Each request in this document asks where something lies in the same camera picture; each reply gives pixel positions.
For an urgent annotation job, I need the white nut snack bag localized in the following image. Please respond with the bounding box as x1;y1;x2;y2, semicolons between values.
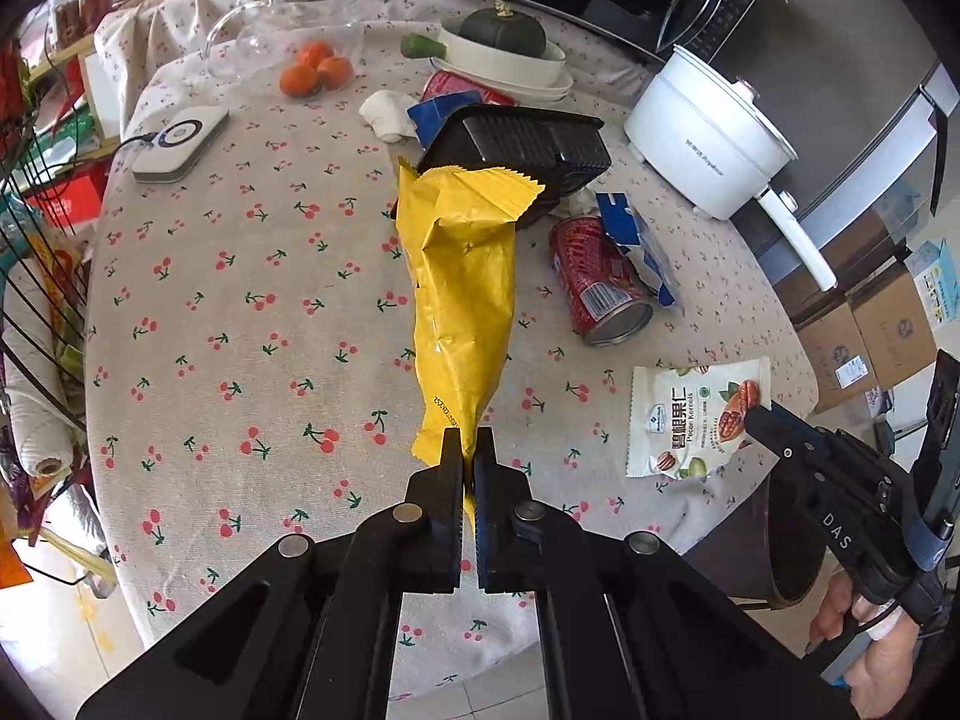
625;358;771;479

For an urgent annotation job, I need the blue white torn carton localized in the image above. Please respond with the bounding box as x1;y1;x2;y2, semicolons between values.
596;192;682;310

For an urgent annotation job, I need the red drink can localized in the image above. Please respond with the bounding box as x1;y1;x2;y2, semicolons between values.
421;70;516;106
548;216;654;346

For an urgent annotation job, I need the black plastic food tray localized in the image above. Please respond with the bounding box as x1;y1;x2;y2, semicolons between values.
392;104;612;229

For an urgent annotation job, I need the yellow snack wrapper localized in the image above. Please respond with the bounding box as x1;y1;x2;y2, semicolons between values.
394;156;548;527

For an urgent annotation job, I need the dark brown trash bin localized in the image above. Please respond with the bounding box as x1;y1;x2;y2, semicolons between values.
685;470;827;608

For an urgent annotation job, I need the white kitchen scale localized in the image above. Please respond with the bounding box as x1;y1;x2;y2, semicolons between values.
132;106;229;184

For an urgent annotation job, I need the person's right hand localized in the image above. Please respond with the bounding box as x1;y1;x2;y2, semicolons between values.
809;571;919;718

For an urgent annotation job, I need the cardboard box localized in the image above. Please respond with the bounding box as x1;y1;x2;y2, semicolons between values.
851;262;937;390
797;304;877;413

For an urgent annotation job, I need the white electric cooking pot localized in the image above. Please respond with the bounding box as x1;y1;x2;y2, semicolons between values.
623;46;838;291

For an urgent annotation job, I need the white paper towel roll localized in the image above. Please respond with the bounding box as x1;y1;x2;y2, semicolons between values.
2;259;73;479

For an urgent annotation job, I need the grey refrigerator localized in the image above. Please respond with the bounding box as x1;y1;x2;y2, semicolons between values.
715;0;958;247

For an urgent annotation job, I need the cherry print tablecloth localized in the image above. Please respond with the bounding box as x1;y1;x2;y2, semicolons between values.
86;0;817;642

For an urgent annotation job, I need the white plate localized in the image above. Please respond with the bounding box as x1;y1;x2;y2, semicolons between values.
430;59;574;103

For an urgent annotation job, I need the white ceramic bowl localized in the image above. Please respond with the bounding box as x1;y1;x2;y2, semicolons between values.
438;18;566;88

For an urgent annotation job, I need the dark green pumpkin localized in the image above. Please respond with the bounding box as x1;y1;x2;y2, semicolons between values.
459;0;547;57

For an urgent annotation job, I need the crumpled white tissue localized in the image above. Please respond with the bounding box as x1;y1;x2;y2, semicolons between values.
358;89;416;143

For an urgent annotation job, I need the orange tangerine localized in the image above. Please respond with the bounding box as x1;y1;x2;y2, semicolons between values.
296;41;335;70
278;64;320;99
317;55;355;91

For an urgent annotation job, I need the green cucumber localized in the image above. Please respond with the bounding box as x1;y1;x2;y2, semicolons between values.
400;32;448;59

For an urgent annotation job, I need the glass jar with wooden lid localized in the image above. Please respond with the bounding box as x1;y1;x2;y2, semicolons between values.
200;0;363;86

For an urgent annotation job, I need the black wire rack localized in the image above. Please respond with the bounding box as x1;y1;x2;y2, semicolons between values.
2;114;88;538

